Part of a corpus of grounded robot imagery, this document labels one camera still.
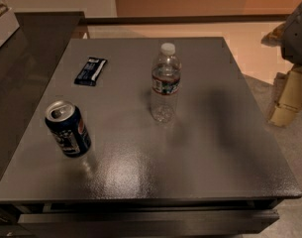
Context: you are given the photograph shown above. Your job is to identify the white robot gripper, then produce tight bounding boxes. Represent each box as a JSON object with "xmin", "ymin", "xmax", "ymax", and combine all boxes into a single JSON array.
[{"xmin": 261, "ymin": 2, "xmax": 302, "ymax": 127}]

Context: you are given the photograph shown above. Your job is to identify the dark grey side cabinet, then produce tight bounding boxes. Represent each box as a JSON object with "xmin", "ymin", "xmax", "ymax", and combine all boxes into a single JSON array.
[{"xmin": 0, "ymin": 12, "xmax": 84, "ymax": 180}]

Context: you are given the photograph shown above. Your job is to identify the blue rxbar blueberry bar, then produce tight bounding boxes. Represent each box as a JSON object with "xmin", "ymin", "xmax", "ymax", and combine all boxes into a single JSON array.
[{"xmin": 74, "ymin": 57, "xmax": 108, "ymax": 86}]

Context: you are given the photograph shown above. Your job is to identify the grey drawer front under table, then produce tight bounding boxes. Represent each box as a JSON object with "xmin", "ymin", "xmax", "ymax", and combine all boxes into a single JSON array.
[{"xmin": 19, "ymin": 210, "xmax": 279, "ymax": 238}]

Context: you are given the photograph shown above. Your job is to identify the blue pepsi soda can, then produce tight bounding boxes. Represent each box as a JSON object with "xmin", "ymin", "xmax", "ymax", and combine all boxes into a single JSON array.
[{"xmin": 45, "ymin": 100, "xmax": 91, "ymax": 158}]

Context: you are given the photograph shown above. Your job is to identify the clear plastic water bottle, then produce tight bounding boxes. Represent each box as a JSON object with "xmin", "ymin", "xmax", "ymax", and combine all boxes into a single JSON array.
[{"xmin": 151, "ymin": 43, "xmax": 181, "ymax": 123}]

